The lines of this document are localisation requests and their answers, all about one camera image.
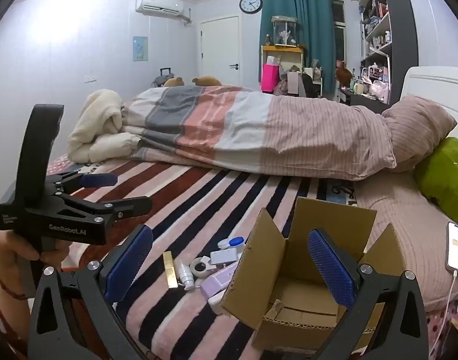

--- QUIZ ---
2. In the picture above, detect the white and blue contact lens case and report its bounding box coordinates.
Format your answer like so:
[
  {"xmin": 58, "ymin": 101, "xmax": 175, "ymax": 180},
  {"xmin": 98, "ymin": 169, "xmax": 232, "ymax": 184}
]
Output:
[{"xmin": 217, "ymin": 236, "xmax": 245, "ymax": 250}]

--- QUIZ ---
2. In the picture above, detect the round wall clock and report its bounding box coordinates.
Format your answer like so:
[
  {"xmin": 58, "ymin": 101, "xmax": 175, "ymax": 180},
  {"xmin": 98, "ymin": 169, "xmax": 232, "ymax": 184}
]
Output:
[{"xmin": 239, "ymin": 0, "xmax": 263, "ymax": 15}]

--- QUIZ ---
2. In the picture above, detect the white air conditioner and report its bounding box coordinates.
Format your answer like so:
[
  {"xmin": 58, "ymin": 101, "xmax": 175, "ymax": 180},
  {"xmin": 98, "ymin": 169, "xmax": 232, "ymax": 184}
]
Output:
[{"xmin": 135, "ymin": 0, "xmax": 185, "ymax": 18}]

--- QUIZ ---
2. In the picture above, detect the person's left hand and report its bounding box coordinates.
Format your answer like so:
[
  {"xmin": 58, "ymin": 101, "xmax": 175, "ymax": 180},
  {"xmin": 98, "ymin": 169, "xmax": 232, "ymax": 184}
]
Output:
[{"xmin": 0, "ymin": 229, "xmax": 74, "ymax": 298}]

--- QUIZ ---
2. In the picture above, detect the dark bookshelf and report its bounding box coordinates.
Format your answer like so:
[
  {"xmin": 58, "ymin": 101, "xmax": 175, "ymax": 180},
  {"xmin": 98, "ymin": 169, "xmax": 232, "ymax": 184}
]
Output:
[{"xmin": 358, "ymin": 0, "xmax": 419, "ymax": 106}]

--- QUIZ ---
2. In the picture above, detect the yellow desk shelf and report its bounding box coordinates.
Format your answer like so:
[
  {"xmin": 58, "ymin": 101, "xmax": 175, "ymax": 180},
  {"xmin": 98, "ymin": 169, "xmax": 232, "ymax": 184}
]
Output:
[{"xmin": 261, "ymin": 44, "xmax": 305, "ymax": 83}]

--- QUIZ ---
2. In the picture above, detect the small white object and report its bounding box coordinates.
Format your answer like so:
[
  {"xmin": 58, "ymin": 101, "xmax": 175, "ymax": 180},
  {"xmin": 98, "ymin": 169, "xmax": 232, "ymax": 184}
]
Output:
[{"xmin": 208, "ymin": 294, "xmax": 228, "ymax": 315}]

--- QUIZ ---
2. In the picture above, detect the purple box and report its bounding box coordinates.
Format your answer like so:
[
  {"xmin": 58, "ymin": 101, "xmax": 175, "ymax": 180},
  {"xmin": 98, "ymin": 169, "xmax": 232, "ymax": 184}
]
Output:
[{"xmin": 200, "ymin": 260, "xmax": 239, "ymax": 301}]

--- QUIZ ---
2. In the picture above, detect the teal curtain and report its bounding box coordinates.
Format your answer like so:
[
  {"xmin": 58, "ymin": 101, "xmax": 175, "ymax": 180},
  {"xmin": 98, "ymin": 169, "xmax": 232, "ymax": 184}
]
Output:
[{"xmin": 259, "ymin": 0, "xmax": 335, "ymax": 97}]

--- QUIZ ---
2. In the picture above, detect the white headboard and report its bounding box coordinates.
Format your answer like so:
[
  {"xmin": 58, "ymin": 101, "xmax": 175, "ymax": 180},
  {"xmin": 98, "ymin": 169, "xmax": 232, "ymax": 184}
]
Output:
[{"xmin": 399, "ymin": 66, "xmax": 458, "ymax": 143}]

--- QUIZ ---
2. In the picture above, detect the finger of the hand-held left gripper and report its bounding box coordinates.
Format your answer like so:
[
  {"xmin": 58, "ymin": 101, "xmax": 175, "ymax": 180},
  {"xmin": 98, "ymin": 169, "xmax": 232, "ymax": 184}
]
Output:
[
  {"xmin": 45, "ymin": 172, "xmax": 119, "ymax": 196},
  {"xmin": 57, "ymin": 195, "xmax": 153, "ymax": 221}
]

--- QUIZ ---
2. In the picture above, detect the pink ribbed bed cover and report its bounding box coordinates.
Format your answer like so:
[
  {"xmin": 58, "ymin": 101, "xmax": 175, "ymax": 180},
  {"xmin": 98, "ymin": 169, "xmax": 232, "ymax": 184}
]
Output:
[{"xmin": 354, "ymin": 170, "xmax": 458, "ymax": 313}]

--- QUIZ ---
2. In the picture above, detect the white smartphone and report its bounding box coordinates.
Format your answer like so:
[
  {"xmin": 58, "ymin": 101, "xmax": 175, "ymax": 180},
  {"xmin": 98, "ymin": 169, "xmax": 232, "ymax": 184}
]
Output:
[{"xmin": 444, "ymin": 221, "xmax": 458, "ymax": 273}]

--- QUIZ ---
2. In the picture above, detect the green pillow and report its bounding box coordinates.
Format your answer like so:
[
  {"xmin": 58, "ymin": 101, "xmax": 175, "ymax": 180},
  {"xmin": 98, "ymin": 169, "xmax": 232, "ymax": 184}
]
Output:
[{"xmin": 414, "ymin": 137, "xmax": 458, "ymax": 217}]

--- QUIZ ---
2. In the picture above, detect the striped patchwork duvet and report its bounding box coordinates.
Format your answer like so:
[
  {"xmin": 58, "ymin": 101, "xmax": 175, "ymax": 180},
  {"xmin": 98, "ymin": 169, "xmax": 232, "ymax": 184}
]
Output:
[{"xmin": 120, "ymin": 85, "xmax": 398, "ymax": 182}]

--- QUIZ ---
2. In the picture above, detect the white door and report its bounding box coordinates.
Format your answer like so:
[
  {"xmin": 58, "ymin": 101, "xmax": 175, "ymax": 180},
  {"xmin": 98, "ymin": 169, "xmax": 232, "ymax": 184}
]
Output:
[{"xmin": 200, "ymin": 16, "xmax": 240, "ymax": 87}]

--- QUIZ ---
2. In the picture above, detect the pink striped pillow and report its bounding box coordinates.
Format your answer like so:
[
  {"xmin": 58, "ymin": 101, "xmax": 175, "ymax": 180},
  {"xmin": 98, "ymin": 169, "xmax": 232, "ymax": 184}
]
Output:
[{"xmin": 381, "ymin": 95, "xmax": 458, "ymax": 174}]

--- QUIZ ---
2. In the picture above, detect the dark suitcase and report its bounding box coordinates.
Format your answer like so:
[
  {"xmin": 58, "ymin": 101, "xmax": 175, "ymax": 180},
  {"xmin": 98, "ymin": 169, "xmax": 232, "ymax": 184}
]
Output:
[{"xmin": 151, "ymin": 67, "xmax": 173, "ymax": 88}]

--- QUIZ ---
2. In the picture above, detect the person's left forearm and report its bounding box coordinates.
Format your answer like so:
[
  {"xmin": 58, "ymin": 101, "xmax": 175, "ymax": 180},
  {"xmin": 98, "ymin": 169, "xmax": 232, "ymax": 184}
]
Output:
[{"xmin": 0, "ymin": 292, "xmax": 31, "ymax": 359}]

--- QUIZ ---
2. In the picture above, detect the glass display case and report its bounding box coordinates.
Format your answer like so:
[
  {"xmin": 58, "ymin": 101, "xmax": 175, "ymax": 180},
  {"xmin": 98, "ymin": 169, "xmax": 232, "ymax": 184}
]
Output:
[{"xmin": 271, "ymin": 16, "xmax": 299, "ymax": 47}]

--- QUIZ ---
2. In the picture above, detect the small white bottle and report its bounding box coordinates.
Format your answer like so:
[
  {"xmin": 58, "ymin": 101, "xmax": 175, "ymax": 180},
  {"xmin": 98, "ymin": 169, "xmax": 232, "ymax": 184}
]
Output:
[{"xmin": 175, "ymin": 259, "xmax": 196, "ymax": 292}]

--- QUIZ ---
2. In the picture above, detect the printed bed sheet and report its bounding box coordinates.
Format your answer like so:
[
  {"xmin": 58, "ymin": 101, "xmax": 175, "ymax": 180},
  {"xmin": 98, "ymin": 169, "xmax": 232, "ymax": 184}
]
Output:
[{"xmin": 324, "ymin": 178, "xmax": 359, "ymax": 208}]

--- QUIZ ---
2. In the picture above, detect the white tape roll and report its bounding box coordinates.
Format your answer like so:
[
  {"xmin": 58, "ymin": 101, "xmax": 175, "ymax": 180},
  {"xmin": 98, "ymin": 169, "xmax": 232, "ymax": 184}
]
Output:
[{"xmin": 189, "ymin": 256, "xmax": 217, "ymax": 279}]

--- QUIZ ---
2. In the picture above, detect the white earbuds case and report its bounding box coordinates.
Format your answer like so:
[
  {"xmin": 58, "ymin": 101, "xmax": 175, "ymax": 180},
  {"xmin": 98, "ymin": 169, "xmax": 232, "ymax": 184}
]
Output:
[{"xmin": 210, "ymin": 249, "xmax": 240, "ymax": 267}]

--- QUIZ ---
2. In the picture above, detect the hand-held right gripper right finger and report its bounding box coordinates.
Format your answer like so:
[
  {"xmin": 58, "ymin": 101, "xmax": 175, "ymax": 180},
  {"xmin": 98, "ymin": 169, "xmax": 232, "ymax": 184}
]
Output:
[{"xmin": 308, "ymin": 228, "xmax": 429, "ymax": 360}]

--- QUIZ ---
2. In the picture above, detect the brown cardboard box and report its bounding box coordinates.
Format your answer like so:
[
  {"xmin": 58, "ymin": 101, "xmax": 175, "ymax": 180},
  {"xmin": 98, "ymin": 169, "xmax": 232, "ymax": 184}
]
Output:
[{"xmin": 220, "ymin": 196, "xmax": 407, "ymax": 353}]

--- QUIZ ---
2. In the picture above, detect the cream fluffy blanket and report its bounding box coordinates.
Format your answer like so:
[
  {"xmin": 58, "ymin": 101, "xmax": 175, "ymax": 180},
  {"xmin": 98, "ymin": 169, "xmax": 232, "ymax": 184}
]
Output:
[{"xmin": 67, "ymin": 89, "xmax": 141, "ymax": 164}]

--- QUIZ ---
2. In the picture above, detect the pink plastic bag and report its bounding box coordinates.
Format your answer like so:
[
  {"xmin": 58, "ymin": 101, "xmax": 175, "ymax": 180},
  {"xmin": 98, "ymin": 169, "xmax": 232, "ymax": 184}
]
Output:
[{"xmin": 369, "ymin": 80, "xmax": 389, "ymax": 102}]

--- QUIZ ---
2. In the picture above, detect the pink dotted bed sheet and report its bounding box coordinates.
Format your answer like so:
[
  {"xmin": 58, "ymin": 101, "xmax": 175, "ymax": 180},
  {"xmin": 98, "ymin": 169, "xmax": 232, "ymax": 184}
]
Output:
[{"xmin": 426, "ymin": 295, "xmax": 458, "ymax": 360}]

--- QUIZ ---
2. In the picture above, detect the gold lipstick tube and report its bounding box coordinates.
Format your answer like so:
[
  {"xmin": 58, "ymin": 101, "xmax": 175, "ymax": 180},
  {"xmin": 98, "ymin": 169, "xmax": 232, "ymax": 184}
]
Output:
[{"xmin": 163, "ymin": 251, "xmax": 179, "ymax": 289}]

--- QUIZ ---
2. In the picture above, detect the white charging cable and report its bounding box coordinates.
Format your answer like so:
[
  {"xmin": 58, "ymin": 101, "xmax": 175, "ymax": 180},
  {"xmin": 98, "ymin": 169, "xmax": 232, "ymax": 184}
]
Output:
[{"xmin": 428, "ymin": 270, "xmax": 458, "ymax": 357}]

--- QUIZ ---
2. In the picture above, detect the striped fleece blanket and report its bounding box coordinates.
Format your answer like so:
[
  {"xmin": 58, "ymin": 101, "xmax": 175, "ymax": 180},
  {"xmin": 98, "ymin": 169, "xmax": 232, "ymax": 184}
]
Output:
[{"xmin": 45, "ymin": 157, "xmax": 361, "ymax": 360}]

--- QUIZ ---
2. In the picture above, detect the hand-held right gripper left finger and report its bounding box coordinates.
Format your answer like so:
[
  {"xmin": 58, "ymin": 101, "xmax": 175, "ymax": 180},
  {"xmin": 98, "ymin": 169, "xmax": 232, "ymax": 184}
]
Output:
[{"xmin": 28, "ymin": 224, "xmax": 154, "ymax": 360}]

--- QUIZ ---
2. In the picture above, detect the blue wall poster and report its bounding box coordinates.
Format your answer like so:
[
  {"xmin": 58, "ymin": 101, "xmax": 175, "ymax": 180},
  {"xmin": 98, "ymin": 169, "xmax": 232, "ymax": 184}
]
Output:
[{"xmin": 133, "ymin": 36, "xmax": 149, "ymax": 62}]

